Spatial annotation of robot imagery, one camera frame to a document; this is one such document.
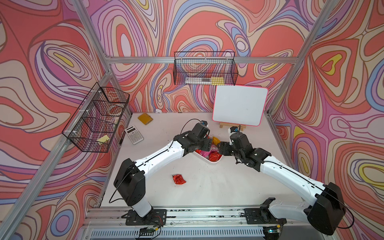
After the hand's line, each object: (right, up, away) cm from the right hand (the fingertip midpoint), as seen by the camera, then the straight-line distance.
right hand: (224, 149), depth 81 cm
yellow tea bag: (-3, +4, +10) cm, 11 cm away
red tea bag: (-25, -18, +2) cm, 31 cm away
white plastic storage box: (-6, -8, +5) cm, 11 cm away
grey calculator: (-60, +7, +23) cm, 64 cm away
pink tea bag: (-10, -4, +9) cm, 13 cm away
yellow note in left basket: (-61, +6, -10) cm, 62 cm away
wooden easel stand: (+18, +12, +24) cm, 32 cm away
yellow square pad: (-55, +19, +35) cm, 68 cm away
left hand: (-9, +3, +1) cm, 9 cm away
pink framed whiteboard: (+15, +28, +21) cm, 38 cm away
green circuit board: (-39, -38, -11) cm, 55 cm away
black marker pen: (-70, +4, +28) cm, 76 cm away
